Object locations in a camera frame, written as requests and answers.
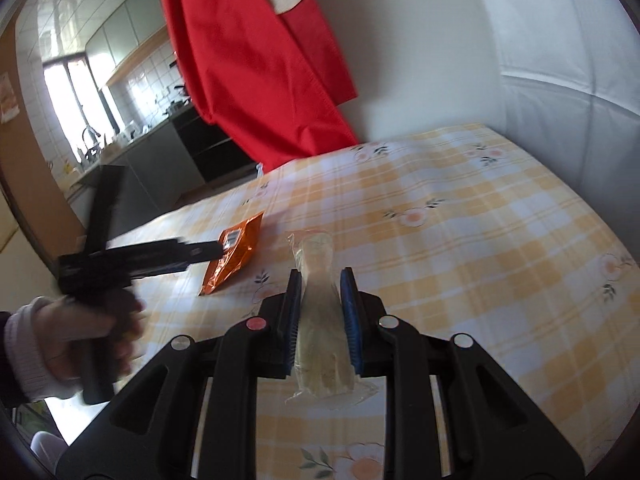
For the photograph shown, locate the paper wall sticker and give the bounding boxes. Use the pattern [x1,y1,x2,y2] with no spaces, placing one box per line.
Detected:
[0,72,21,123]

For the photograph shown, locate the grey base cabinets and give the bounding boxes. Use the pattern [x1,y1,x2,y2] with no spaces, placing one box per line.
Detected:
[67,120,206,231]

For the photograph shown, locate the pale green wall cabinets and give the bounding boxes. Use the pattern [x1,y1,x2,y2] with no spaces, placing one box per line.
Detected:
[82,0,173,86]

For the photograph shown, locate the clear wrapper with yellow contents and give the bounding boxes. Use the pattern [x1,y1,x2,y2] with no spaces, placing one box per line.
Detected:
[284,230,378,406]

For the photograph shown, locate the white wall cloth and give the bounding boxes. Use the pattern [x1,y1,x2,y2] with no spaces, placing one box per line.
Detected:
[467,0,640,241]

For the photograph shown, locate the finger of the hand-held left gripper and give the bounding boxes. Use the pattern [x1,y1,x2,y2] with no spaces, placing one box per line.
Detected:
[125,239,223,281]

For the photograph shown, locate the orange packet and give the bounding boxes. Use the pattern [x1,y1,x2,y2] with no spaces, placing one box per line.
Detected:
[198,211,265,297]

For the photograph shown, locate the red apron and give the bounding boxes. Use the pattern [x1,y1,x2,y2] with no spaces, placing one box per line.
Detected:
[157,0,361,173]

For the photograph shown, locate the kitchen window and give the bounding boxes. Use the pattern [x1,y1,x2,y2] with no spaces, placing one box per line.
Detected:
[42,52,121,161]

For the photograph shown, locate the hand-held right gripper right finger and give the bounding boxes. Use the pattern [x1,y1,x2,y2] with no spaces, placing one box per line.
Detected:
[340,266,586,480]

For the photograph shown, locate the black oven stove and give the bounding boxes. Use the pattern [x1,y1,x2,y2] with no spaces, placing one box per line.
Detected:
[172,105,258,183]

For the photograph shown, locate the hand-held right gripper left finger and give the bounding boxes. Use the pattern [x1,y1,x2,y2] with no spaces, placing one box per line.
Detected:
[55,267,303,480]

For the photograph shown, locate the person's left hand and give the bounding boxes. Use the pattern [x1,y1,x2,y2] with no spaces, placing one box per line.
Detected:
[30,292,148,386]

